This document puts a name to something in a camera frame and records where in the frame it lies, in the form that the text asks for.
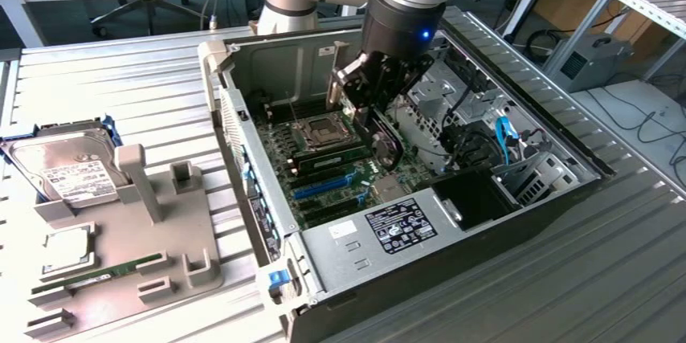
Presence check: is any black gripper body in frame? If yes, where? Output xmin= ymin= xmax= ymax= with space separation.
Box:
xmin=358 ymin=0 xmax=447 ymax=63

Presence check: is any graphics card with metal bracket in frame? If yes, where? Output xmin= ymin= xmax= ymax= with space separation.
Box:
xmin=323 ymin=39 xmax=407 ymax=174

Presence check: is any perforated metal disk bay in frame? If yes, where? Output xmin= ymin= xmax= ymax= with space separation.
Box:
xmin=406 ymin=55 xmax=508 ymax=147

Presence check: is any black RAM slot bank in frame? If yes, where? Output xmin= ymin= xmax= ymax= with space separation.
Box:
xmin=264 ymin=96 xmax=330 ymax=125

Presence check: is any metal CPU socket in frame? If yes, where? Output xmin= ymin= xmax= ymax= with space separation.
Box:
xmin=291 ymin=113 xmax=355 ymax=152

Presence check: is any dark RAM stick with label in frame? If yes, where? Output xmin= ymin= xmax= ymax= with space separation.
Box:
xmin=292 ymin=145 xmax=374 ymax=176

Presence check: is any green motherboard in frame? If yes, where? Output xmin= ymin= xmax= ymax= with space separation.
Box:
xmin=251 ymin=92 xmax=432 ymax=230

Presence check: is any silver chipset heatsink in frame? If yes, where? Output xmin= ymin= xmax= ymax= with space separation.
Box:
xmin=372 ymin=177 xmax=411 ymax=202

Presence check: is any blue expansion slot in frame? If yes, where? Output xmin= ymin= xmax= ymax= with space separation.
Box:
xmin=291 ymin=176 xmax=356 ymax=200

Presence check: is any grey control box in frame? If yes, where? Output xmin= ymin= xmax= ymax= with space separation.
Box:
xmin=559 ymin=33 xmax=637 ymax=93

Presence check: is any silver power supply unit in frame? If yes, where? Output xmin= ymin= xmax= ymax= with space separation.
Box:
xmin=296 ymin=188 xmax=467 ymax=296

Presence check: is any black office chair base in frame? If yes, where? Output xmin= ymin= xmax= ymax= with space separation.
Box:
xmin=88 ymin=0 xmax=209 ymax=37

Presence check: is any hard disk drive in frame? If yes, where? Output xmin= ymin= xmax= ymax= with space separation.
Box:
xmin=0 ymin=116 xmax=124 ymax=203

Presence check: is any open black PC case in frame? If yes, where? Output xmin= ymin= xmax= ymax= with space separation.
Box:
xmin=196 ymin=5 xmax=618 ymax=343

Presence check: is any blue case latch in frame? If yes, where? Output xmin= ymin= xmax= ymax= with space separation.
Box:
xmin=265 ymin=270 xmax=291 ymax=290

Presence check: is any grey parts rack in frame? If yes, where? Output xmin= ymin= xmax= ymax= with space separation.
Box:
xmin=24 ymin=144 xmax=224 ymax=340

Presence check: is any green RAM stick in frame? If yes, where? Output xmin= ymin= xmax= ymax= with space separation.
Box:
xmin=29 ymin=252 xmax=165 ymax=296

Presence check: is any silver CPU chip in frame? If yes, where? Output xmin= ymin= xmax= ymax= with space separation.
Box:
xmin=41 ymin=230 xmax=92 ymax=274

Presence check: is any black wire bundle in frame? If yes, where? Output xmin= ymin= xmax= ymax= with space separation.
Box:
xmin=438 ymin=121 xmax=498 ymax=171

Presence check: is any blue data wire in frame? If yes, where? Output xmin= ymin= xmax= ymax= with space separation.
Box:
xmin=495 ymin=115 xmax=520 ymax=166

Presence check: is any coiled black cable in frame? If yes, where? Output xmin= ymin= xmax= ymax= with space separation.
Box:
xmin=526 ymin=28 xmax=562 ymax=59

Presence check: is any black floor cable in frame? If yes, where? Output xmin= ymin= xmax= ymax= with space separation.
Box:
xmin=586 ymin=88 xmax=686 ymax=167

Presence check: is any aluminium frame rack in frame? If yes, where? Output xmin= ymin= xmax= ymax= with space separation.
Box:
xmin=540 ymin=0 xmax=686 ymax=83

